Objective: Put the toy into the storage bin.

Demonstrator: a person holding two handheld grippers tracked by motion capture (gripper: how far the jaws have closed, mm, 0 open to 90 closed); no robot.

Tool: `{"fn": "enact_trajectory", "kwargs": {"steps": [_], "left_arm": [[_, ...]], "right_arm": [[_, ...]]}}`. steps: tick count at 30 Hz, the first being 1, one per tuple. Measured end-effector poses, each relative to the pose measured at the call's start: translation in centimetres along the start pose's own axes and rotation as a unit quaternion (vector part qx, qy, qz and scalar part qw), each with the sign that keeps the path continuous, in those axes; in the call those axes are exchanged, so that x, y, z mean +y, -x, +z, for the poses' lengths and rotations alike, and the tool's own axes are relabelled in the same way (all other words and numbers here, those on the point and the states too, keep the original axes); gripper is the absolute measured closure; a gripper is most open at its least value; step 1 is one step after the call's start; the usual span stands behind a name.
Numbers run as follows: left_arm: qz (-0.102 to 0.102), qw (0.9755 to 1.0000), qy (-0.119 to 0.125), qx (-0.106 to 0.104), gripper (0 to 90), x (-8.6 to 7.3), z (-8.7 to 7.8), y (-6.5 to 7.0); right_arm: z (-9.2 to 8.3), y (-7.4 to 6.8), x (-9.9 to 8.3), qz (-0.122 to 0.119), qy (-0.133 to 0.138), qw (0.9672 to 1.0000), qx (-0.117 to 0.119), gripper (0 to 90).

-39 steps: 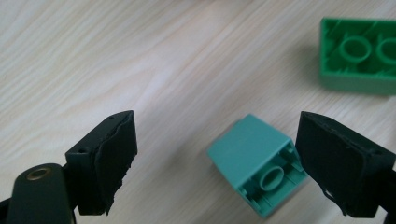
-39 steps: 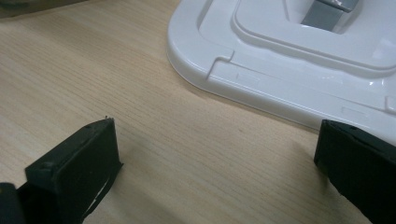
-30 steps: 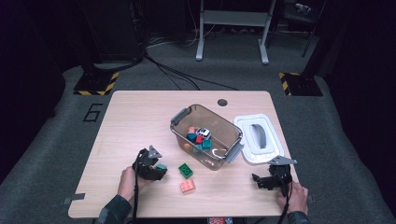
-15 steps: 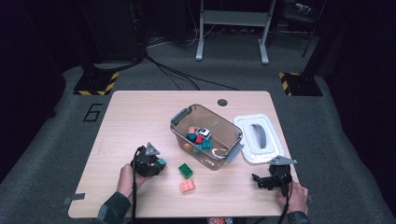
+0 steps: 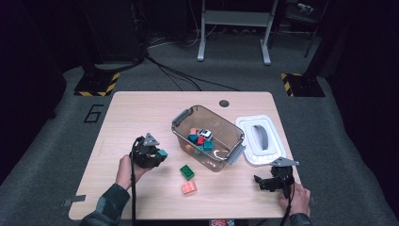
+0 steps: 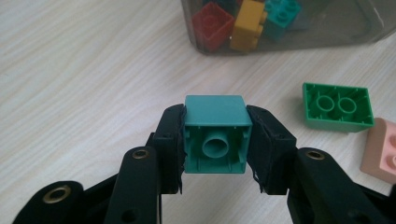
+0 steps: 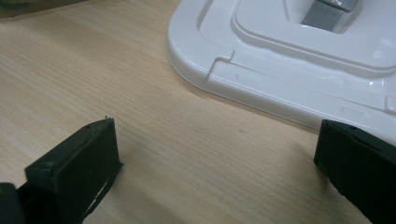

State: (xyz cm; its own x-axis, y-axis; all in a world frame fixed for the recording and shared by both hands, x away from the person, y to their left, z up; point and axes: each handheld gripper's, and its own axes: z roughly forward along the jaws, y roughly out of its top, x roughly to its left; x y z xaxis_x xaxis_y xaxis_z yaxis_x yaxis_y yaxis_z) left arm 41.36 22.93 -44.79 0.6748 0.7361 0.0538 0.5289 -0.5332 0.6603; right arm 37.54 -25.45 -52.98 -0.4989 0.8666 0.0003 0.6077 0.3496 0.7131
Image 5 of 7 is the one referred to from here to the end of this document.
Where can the wide salmon pink toy brick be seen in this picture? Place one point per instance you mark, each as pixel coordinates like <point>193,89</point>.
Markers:
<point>189,187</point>

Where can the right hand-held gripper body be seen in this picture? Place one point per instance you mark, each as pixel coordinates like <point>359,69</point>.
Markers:
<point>282,179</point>

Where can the red patterned thing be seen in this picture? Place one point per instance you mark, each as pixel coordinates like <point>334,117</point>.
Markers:
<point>216,222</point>

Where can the person's right hand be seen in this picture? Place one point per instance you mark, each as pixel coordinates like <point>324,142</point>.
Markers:
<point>301,201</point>

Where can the teal toy brick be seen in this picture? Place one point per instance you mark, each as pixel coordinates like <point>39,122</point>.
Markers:
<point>199,150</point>

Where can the red toy brick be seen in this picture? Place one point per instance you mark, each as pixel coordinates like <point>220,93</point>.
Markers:
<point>200,141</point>

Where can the light blue toy brick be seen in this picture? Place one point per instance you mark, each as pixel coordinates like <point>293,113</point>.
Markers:
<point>208,145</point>

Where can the grey-green toy brick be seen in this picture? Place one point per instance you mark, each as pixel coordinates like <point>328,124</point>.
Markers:
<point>162,153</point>

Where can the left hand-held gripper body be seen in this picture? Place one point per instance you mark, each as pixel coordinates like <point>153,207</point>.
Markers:
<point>142,155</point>

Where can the person's left hand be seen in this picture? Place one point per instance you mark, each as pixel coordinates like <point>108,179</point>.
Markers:
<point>124,172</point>

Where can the white toy car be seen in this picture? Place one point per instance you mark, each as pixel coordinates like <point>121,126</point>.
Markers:
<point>205,134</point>

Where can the grey tape strip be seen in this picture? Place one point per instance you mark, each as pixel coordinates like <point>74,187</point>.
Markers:
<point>313,201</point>
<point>76,198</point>

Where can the clear brown storage box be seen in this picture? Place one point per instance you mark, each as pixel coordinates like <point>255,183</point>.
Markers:
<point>219,124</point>

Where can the orange toy brick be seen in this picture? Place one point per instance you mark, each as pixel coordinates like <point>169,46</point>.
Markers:
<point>189,148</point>

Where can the black hazard-striped base plate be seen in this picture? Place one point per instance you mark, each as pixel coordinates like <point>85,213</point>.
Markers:
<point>306,86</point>
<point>94,84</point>

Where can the small pink toy brick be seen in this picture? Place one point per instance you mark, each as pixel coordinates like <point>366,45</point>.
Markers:
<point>193,131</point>

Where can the black cabinet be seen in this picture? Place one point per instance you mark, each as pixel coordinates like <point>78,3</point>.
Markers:
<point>116,31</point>

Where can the green toy brick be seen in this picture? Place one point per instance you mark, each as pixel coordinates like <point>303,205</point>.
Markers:
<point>187,172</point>

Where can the white metal desk frame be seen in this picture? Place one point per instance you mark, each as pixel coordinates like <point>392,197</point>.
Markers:
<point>235,18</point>

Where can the grey device on stand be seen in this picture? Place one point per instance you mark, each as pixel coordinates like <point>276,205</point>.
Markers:
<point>305,8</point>

